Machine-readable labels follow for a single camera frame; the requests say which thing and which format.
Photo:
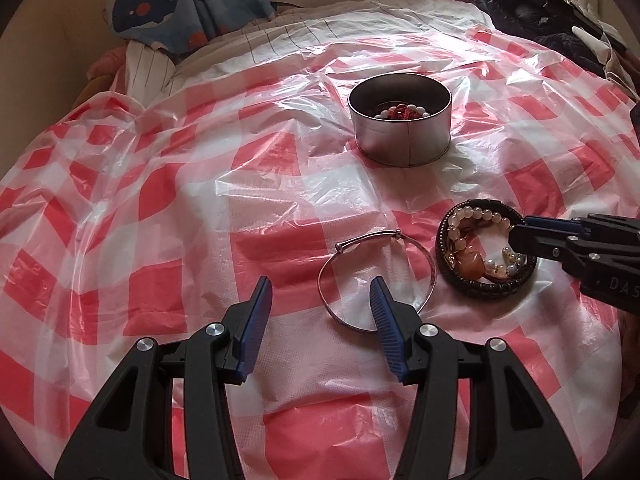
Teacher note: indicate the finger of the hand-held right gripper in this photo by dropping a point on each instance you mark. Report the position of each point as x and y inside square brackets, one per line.
[555, 225]
[540, 242]

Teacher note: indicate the red white checkered plastic sheet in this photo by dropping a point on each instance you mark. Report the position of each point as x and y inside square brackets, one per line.
[200, 220]

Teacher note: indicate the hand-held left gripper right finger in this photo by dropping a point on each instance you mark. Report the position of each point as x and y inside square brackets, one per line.
[390, 325]

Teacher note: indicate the pile of dark clothes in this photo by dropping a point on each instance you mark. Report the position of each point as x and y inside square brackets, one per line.
[545, 5]

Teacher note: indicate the striped bed sheet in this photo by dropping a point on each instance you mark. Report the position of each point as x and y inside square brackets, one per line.
[310, 22]

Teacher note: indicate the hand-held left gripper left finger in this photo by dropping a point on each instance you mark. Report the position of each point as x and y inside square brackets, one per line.
[252, 327]

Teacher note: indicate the white striped cloth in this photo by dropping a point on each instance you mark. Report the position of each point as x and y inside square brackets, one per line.
[147, 70]

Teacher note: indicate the whale print curtain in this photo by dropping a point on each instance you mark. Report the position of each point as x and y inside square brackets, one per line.
[165, 0]

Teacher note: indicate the silver bangle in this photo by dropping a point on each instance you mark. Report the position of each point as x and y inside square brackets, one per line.
[327, 305]

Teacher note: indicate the pink cloth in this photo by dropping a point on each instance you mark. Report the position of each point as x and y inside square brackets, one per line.
[105, 62]

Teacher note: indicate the round metal tin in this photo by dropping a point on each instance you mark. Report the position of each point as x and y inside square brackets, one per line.
[400, 142]

